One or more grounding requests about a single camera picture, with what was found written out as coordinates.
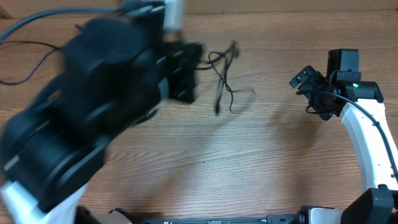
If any black USB cable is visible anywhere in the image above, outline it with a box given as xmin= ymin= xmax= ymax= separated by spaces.
xmin=195 ymin=40 xmax=257 ymax=115

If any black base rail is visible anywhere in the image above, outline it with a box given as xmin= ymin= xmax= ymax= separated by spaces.
xmin=132 ymin=214 xmax=301 ymax=224

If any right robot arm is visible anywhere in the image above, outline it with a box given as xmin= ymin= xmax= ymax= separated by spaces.
xmin=289 ymin=49 xmax=397 ymax=224

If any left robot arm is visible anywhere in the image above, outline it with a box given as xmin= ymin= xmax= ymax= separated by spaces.
xmin=1 ymin=1 xmax=203 ymax=223

